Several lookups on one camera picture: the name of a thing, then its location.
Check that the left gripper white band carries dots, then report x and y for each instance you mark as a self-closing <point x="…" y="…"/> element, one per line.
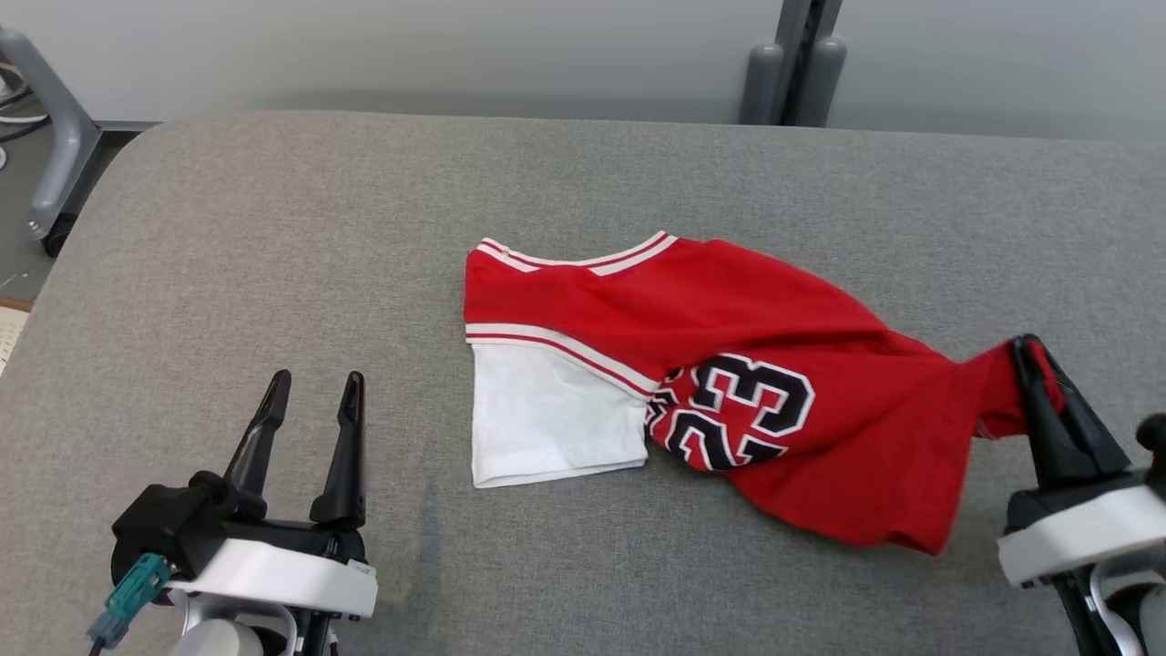
<point x="282" y="579"/>

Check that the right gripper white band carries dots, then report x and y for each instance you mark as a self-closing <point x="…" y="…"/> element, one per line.
<point x="1084" y="533"/>

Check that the red basketball jersey number 23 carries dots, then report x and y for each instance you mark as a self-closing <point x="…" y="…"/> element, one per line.
<point x="774" y="301"/>

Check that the white perforated panel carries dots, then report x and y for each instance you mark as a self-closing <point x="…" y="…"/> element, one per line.
<point x="11" y="342"/>

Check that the grey metal stand leg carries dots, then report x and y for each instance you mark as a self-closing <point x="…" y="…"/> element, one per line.
<point x="68" y="137"/>

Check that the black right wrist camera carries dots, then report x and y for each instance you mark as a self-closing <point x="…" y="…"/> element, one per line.
<point x="1155" y="437"/>

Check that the grey cylindrical post foot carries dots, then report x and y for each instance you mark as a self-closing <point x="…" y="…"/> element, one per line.
<point x="823" y="82"/>
<point x="763" y="87"/>

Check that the grey metal partition post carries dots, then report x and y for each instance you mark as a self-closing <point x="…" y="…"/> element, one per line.
<point x="794" y="18"/>

